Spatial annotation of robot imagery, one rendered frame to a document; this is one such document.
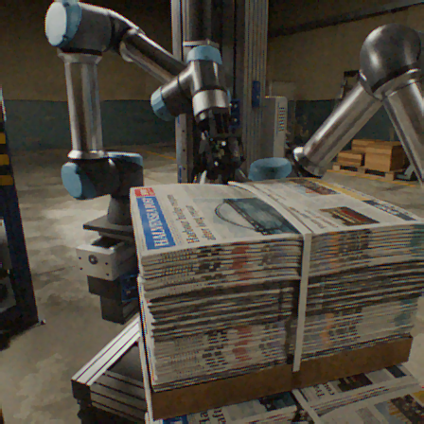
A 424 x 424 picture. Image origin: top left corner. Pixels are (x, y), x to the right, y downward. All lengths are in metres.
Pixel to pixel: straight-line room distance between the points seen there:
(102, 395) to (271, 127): 1.16
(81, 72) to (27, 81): 8.51
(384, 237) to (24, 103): 9.29
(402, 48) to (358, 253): 0.49
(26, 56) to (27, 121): 1.44
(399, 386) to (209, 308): 0.31
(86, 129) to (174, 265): 0.76
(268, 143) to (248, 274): 1.03
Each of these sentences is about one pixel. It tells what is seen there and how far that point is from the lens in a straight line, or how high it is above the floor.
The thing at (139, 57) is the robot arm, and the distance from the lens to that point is 1.08.
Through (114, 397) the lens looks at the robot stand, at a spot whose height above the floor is 0.22.
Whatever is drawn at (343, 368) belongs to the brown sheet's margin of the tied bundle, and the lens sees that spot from 0.56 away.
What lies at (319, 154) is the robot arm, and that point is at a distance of 1.04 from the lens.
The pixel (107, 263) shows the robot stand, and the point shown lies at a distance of 1.12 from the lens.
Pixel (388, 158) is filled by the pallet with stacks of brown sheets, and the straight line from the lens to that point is 6.53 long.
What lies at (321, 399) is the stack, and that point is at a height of 0.83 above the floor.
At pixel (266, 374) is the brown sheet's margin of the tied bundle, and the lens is 0.50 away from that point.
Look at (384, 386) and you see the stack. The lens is 0.59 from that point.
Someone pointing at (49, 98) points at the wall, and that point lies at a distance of 9.64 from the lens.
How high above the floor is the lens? 1.20
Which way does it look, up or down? 17 degrees down
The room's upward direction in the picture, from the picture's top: straight up
